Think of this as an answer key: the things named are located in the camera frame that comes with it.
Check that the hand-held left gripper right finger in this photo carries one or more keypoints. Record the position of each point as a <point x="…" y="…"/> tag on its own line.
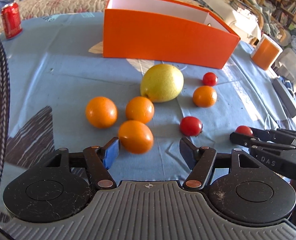
<point x="186" y="152"/>

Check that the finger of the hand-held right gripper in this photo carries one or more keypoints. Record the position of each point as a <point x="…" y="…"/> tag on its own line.
<point x="280" y="135"/>
<point x="248" y="141"/>

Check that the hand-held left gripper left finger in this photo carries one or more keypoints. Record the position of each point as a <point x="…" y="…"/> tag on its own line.
<point x="111" y="153"/>

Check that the red cherry tomato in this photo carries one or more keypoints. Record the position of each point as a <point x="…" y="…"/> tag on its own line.
<point x="243" y="130"/>
<point x="210" y="78"/>
<point x="191" y="125"/>

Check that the small orange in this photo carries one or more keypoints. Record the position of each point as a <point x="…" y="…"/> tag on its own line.
<point x="135" y="136"/>
<point x="204" y="96"/>
<point x="101" y="112"/>
<point x="139" y="110"/>

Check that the yellow-green lemon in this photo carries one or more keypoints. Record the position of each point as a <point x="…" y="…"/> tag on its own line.
<point x="161" y="82"/>

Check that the orange cardboard box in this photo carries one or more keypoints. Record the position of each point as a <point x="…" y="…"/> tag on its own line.
<point x="168" y="37"/>

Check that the long grey box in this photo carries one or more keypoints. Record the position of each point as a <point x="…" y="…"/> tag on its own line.
<point x="284" y="97"/>

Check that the small blue cloth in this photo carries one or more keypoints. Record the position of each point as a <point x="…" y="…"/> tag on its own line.
<point x="288" y="82"/>

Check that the orange cup with white rim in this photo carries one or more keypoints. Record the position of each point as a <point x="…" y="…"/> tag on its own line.
<point x="264" y="53"/>

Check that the blue printed tablecloth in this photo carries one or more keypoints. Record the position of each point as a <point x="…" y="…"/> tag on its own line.
<point x="62" y="67"/>

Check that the white cloth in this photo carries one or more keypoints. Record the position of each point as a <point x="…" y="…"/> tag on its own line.
<point x="245" y="22"/>

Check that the wicker chair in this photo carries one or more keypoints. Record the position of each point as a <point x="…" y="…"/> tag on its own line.
<point x="260" y="15"/>

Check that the pink floral quilt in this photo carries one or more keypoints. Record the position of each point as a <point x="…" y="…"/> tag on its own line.
<point x="62" y="0"/>

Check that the red soda can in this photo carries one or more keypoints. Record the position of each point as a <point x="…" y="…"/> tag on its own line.
<point x="11" y="21"/>

